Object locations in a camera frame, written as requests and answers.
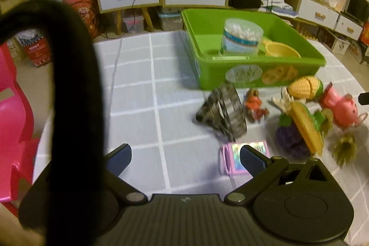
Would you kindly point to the stack of folded clothes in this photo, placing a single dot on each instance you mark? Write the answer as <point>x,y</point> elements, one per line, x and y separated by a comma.
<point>276,5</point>

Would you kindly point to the pink pig toy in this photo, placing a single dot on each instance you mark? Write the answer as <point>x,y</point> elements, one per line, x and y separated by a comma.
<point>343,109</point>

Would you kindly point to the pale starfish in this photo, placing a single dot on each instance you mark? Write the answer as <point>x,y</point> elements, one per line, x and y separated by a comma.
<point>284,102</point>

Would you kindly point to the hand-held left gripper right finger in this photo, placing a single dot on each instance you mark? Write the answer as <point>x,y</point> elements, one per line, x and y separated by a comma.
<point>252,161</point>

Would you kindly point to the yellow plastic bowl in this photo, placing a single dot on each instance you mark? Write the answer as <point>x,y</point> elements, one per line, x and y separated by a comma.
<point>281,50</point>

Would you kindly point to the clear cotton swab container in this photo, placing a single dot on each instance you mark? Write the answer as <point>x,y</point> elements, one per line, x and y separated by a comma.
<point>240,41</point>

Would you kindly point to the white storage crate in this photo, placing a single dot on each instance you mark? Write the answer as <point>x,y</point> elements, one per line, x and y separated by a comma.
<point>340,43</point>

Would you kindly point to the olive green spiky toy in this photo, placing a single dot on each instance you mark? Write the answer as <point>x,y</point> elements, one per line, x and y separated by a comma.
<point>344,148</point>

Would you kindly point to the toy corn cob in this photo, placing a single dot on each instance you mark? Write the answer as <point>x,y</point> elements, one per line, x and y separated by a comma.
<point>302,86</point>

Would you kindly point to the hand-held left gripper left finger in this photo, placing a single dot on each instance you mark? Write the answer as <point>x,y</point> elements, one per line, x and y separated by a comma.
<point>119,158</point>

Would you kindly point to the pink plastic chair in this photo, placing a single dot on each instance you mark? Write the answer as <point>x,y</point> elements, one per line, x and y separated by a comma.
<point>14,119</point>

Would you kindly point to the yellow toy food slice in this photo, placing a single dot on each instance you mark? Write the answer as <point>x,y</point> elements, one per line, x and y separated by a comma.
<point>305,130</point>

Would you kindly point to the purple toy grapes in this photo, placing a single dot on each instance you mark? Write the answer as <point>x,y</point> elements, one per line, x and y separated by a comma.
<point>288,139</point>

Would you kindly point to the clear storage box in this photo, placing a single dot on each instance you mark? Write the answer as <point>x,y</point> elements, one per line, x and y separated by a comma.
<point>133,23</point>

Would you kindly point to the green toy vegetable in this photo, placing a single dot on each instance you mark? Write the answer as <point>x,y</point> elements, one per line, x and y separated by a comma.
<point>320,119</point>

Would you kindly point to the green plastic bin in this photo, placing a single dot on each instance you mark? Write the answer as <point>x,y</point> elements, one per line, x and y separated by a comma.
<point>207,29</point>

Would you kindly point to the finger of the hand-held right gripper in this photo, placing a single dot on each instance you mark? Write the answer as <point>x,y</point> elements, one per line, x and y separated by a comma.
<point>364,98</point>

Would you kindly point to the red printed bag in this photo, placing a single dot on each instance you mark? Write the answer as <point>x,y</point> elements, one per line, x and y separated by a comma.
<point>86,15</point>

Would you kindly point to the blue lidded storage box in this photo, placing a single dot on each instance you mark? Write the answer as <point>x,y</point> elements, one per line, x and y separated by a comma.
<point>170,21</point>

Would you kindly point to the pink toy mirror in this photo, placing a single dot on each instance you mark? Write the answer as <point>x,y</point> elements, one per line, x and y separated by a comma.
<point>235,155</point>

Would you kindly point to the small red figurine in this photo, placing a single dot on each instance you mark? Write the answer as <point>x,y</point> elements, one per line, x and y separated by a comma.
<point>253,104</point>

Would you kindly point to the red printed gift box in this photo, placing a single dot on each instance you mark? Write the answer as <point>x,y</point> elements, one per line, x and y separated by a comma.
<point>37,51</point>

